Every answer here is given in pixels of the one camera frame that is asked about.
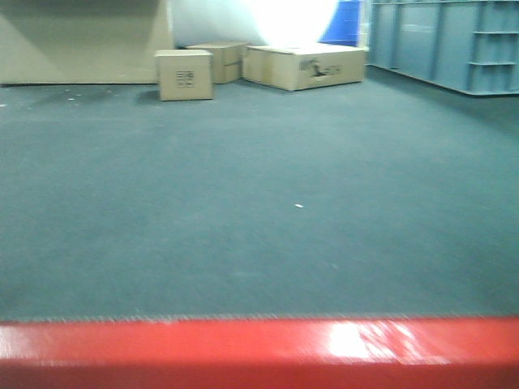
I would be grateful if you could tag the middle cardboard box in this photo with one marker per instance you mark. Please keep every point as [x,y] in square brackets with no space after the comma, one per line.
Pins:
[226,59]

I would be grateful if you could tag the blue plastic bin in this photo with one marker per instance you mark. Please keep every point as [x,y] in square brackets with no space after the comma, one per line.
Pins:
[343,28]

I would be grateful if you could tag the large flat cardboard box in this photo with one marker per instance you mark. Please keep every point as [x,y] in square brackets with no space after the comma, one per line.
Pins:
[307,67]

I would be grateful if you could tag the dark grey carpet mat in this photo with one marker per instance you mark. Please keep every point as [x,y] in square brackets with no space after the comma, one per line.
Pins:
[389,197]

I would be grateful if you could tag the red glossy floor strip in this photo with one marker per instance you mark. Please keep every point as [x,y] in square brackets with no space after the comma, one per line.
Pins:
[263,353]

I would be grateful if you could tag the large beige cardboard panel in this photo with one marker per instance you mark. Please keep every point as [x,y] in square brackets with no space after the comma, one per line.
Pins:
[83,42]

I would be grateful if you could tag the grey plastic crate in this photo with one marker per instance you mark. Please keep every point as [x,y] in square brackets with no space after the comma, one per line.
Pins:
[465,46]

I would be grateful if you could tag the small cardboard box with symbols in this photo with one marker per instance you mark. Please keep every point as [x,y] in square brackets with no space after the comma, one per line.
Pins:
[184,74]

